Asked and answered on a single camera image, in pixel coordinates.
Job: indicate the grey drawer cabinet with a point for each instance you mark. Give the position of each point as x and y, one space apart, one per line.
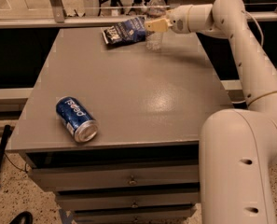
149 106

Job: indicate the middle grey drawer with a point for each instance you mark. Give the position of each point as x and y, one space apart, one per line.
127 199

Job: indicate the blue chip bag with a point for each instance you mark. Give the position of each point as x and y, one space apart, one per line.
125 32

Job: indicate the grey drawer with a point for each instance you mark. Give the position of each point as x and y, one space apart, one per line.
134 215
127 199
114 176

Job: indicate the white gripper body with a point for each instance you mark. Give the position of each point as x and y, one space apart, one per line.
177 20

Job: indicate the black object bottom left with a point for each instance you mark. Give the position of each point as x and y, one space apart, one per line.
23 218

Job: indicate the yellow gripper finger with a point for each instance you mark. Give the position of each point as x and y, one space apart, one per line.
160 25

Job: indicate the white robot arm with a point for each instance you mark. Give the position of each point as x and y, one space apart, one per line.
237 146

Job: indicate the blue Pepsi soda can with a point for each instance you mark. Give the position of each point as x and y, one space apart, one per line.
76 119

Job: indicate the top grey drawer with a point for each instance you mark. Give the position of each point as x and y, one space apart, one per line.
114 176

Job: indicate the metal railing frame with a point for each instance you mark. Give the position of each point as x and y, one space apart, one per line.
55 13

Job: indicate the bottom grey drawer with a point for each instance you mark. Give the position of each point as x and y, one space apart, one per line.
134 215

